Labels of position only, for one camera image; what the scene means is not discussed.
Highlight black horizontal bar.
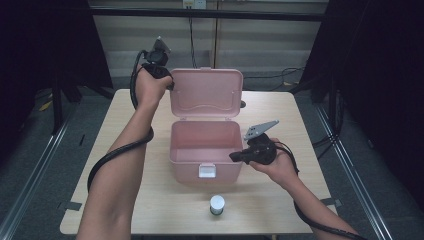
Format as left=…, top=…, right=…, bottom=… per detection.
left=89, top=8, right=329, bottom=23

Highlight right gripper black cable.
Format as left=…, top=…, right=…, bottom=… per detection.
left=274, top=141, right=368, bottom=240

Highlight black wall cable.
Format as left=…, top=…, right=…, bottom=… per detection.
left=188, top=16, right=305, bottom=92

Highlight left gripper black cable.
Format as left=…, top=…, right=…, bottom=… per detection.
left=87, top=49, right=156, bottom=193

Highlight person's right hand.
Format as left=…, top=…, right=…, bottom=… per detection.
left=249, top=137, right=300, bottom=192

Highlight black floor cables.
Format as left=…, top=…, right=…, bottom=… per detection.
left=311, top=89, right=345, bottom=160

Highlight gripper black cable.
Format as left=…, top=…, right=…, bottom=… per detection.
left=87, top=49, right=156, bottom=193
left=274, top=141, right=368, bottom=240

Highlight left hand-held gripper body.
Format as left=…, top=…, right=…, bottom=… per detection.
left=143, top=35, right=175, bottom=81

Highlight person's left hand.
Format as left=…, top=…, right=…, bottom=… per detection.
left=134, top=64, right=174, bottom=112

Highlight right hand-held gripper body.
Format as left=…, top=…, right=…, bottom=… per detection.
left=243, top=120, right=280, bottom=166

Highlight yellow floor scrap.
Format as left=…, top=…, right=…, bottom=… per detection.
left=38, top=93, right=54, bottom=113

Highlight small white-capped bottle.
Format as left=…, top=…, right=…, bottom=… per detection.
left=209, top=194, right=226, bottom=216

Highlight pink storage box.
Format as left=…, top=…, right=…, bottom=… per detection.
left=168, top=67, right=245, bottom=185

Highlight black curtain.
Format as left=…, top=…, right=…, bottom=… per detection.
left=0, top=0, right=114, bottom=164
left=289, top=0, right=424, bottom=201

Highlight white wall socket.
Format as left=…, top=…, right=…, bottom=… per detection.
left=182, top=0, right=208, bottom=10

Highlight metal floor rail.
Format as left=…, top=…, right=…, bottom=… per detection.
left=0, top=109, right=78, bottom=240
left=314, top=103, right=395, bottom=240

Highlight black metal stand leg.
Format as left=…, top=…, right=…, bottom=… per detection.
left=51, top=76, right=64, bottom=136

